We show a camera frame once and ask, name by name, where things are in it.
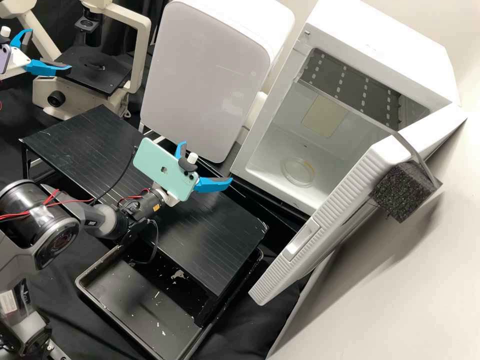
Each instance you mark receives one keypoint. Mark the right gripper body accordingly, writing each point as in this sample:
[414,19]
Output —
[167,197]

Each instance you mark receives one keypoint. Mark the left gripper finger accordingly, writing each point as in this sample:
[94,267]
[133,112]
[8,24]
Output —
[20,37]
[45,68]

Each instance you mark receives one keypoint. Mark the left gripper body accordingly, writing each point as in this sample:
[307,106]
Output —
[17,62]

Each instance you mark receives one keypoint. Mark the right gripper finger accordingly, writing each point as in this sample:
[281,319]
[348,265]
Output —
[180,148]
[210,185]

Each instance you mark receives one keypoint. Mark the incubator door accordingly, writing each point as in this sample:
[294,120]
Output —
[337,202]

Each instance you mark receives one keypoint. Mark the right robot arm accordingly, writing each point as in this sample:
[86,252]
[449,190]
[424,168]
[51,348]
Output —
[45,221]

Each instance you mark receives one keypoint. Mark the white incubator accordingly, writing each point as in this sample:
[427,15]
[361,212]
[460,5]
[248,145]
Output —
[375,30]

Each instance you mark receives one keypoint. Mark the cream microscope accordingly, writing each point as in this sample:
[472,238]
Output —
[45,93]

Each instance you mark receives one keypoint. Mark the black platform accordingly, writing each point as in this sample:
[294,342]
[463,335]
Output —
[262,210]
[93,150]

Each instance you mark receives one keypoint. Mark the white box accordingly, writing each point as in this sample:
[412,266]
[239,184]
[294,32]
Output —
[202,75]

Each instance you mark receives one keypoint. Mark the petri dish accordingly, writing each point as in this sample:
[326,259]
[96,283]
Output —
[298,179]

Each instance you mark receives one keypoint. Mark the black tray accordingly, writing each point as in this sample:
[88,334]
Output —
[123,300]

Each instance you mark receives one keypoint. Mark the left wrist camera phone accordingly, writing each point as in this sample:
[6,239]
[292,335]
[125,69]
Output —
[3,56]

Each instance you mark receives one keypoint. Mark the wrist camera phone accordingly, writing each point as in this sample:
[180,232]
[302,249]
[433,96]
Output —
[3,56]
[157,165]

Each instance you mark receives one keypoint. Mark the right wrist camera phone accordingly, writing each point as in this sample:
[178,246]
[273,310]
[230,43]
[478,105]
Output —
[157,165]

